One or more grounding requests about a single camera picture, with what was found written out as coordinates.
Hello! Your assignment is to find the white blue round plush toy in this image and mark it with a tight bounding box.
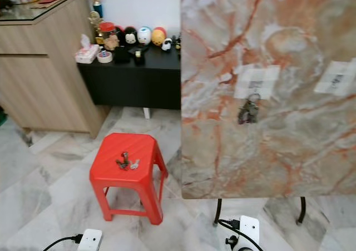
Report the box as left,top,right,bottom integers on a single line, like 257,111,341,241
137,26,152,45

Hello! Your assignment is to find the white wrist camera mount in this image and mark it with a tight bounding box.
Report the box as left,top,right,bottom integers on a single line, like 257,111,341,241
238,215,261,251
77,229,103,251

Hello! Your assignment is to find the black round plush toy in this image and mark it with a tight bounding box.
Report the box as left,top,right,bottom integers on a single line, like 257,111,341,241
122,26,139,46

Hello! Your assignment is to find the white tape roll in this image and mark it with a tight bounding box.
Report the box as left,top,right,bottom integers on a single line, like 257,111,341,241
97,51,113,64

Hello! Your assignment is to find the jar with red lid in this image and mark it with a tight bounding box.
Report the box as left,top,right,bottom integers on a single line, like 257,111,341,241
100,22,118,51

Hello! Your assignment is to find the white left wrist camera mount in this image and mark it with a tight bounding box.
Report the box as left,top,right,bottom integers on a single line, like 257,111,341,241
77,229,103,251

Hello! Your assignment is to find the white adhesive hook pad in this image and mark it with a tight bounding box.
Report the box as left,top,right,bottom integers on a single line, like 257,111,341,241
234,65,281,100
314,61,356,96

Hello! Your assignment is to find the red plastic stool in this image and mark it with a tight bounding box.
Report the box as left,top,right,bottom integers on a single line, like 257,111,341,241
89,132,169,224

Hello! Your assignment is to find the pink white tissue box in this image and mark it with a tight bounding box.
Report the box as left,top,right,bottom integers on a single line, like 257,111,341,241
75,34,101,64

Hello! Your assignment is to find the black metal table leg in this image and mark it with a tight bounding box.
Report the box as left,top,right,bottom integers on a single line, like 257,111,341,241
297,196,308,225
212,199,224,227

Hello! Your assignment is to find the light wooden cabinet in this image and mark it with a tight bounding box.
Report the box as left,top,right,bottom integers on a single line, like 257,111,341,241
0,0,111,139

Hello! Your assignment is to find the small key bunch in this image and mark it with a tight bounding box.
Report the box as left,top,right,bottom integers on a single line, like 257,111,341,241
116,152,141,171

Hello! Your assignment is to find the marble pattern folding table top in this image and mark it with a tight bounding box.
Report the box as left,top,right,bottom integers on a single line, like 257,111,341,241
180,0,356,200

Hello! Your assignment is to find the yellow round plush toy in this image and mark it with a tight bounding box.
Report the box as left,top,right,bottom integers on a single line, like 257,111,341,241
151,27,167,46

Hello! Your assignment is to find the dark key bunch with ring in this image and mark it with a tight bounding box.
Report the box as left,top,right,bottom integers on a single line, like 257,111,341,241
237,93,261,125

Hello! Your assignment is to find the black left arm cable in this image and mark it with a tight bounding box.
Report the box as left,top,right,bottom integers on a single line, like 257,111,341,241
42,234,84,251

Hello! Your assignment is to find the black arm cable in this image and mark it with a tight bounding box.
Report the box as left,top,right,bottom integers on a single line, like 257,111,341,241
42,234,84,251
217,219,265,251

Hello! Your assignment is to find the black low sideboard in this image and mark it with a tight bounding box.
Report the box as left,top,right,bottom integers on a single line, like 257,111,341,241
77,36,183,111

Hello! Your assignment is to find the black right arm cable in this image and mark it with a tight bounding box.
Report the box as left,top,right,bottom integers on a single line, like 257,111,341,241
217,219,265,251

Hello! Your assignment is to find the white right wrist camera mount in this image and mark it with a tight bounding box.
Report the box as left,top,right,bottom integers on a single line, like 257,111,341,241
238,215,261,251

